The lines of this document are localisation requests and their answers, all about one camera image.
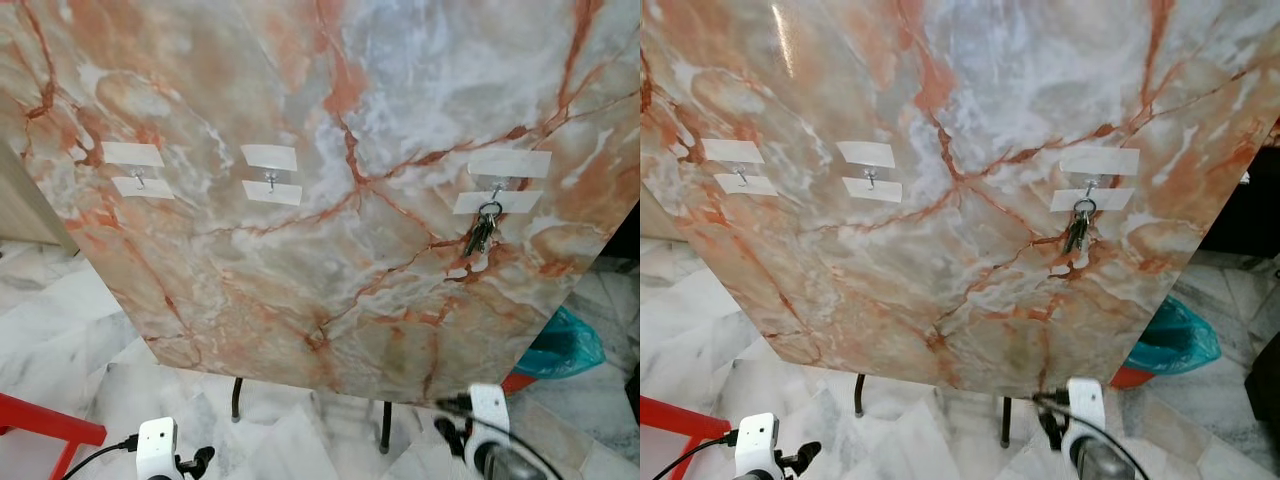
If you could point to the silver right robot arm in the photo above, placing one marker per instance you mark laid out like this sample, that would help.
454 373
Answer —
515 468
1105 465

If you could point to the red plastic stool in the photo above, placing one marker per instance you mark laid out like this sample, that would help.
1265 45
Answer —
40 425
680 420

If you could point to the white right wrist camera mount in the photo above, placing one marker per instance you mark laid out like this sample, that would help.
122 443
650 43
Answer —
1086 415
490 420

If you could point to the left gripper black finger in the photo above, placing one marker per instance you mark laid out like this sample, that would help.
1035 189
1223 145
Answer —
807 455
203 459

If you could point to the marble pattern table top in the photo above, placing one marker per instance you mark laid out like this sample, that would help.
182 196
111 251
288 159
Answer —
330 280
950 280

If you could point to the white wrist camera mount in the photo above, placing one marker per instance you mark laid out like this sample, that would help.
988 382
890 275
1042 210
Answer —
490 420
1086 415
157 450
757 445

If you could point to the black metal table leg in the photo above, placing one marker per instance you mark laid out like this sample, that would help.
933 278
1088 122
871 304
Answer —
237 400
1007 420
859 395
386 425

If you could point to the dark brown sofa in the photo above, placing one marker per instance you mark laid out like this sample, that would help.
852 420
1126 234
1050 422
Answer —
1265 380

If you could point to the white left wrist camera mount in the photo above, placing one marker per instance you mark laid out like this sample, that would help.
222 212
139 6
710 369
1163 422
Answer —
757 445
157 450

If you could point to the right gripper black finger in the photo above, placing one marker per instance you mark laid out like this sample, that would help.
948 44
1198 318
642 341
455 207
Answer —
1048 430
450 437

